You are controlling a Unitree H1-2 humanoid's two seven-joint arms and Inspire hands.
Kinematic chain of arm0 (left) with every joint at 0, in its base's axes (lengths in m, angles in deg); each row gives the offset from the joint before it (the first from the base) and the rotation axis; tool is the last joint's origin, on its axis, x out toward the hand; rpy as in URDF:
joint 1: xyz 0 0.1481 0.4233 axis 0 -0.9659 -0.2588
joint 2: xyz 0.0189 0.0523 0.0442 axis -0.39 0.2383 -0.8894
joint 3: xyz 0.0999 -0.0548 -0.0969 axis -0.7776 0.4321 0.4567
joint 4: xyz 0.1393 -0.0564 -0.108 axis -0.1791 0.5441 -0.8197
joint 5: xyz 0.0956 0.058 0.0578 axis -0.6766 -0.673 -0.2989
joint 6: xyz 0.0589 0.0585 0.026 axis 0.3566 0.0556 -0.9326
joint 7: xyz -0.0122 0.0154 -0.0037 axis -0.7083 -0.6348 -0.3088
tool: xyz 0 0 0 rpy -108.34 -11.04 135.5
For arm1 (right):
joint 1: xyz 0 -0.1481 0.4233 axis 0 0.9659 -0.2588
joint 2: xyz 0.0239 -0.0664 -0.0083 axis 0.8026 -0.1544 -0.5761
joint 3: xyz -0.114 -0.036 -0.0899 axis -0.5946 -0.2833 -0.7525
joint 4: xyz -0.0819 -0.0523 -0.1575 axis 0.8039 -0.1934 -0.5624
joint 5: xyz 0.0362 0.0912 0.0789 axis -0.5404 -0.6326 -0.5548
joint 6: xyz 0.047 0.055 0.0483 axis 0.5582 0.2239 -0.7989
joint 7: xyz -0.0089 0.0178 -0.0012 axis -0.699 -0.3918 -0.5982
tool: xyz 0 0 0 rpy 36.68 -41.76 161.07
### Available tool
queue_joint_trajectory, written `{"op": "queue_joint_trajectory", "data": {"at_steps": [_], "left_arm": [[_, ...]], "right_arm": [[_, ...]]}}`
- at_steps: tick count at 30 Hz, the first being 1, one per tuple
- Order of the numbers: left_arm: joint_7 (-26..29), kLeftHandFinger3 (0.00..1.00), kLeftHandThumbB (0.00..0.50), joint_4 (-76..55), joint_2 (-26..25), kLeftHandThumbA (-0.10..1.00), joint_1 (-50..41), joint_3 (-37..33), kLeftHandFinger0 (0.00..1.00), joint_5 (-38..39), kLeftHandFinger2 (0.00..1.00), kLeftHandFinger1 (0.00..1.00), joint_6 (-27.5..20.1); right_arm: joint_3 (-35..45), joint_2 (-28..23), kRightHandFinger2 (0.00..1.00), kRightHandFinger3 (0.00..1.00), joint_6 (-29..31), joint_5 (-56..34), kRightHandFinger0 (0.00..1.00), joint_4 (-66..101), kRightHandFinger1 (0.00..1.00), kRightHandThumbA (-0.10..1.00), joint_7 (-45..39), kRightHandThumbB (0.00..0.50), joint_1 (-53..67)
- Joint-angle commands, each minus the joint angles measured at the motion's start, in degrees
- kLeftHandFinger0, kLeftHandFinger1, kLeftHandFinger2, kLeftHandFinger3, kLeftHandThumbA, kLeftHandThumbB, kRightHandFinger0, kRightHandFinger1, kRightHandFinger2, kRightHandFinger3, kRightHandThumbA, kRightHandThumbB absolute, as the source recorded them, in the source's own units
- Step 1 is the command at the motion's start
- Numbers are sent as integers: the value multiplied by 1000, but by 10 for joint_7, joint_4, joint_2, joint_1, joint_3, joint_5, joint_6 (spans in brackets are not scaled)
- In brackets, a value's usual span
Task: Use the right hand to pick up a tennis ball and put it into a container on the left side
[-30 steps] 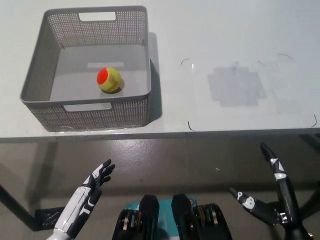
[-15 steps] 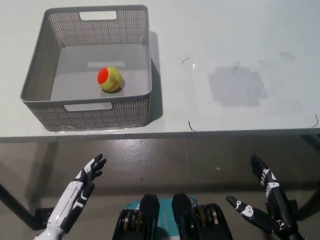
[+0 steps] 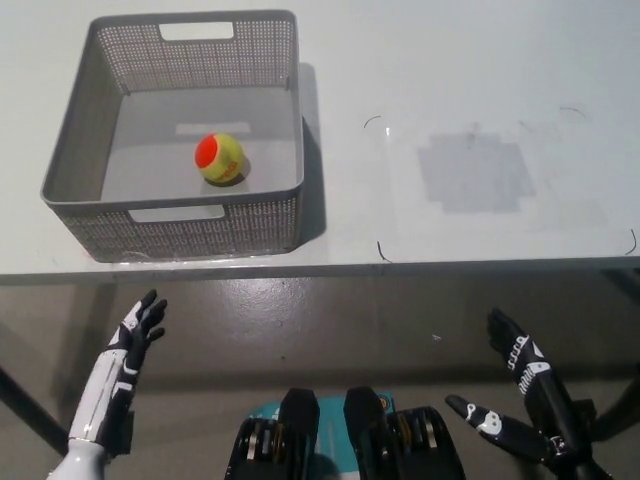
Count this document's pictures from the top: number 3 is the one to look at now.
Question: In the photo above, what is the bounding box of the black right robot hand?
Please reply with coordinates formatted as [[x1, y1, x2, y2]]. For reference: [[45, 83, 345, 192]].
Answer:
[[443, 306, 595, 467]]

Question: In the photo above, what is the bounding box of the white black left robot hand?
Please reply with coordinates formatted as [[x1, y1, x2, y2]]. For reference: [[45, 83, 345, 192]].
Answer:
[[67, 288, 168, 447]]

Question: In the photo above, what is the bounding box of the orange and yellow tennis ball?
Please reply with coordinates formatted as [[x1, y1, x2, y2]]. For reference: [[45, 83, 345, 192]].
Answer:
[[193, 132, 248, 187]]

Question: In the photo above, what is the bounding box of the black table leg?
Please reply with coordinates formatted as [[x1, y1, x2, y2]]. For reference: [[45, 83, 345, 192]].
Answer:
[[0, 364, 69, 454], [593, 367, 640, 442]]

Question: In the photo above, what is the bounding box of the grey perforated plastic basket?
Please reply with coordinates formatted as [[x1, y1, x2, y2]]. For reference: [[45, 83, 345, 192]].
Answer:
[[40, 9, 306, 263]]

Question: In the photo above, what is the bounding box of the black robot torso teal top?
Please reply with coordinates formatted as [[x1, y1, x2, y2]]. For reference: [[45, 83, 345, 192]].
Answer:
[[224, 385, 469, 480]]

